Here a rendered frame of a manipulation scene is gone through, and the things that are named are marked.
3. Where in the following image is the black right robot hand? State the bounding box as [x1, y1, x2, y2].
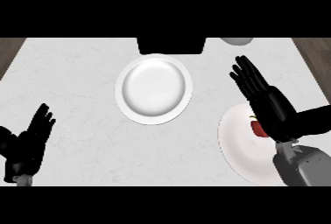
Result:
[229, 55, 331, 144]

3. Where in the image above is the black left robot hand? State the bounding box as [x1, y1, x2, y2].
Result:
[0, 102, 57, 184]

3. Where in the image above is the red bell pepper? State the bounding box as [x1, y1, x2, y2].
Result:
[248, 115, 270, 138]

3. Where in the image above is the white round plate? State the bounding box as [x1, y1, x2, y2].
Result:
[217, 103, 286, 186]

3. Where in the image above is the white oval plate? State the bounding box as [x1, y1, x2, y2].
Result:
[113, 53, 193, 126]

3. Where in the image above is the pale grey bowl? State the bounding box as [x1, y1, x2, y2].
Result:
[220, 37, 254, 46]

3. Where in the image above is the black appliance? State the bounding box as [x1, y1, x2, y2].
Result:
[136, 37, 208, 56]

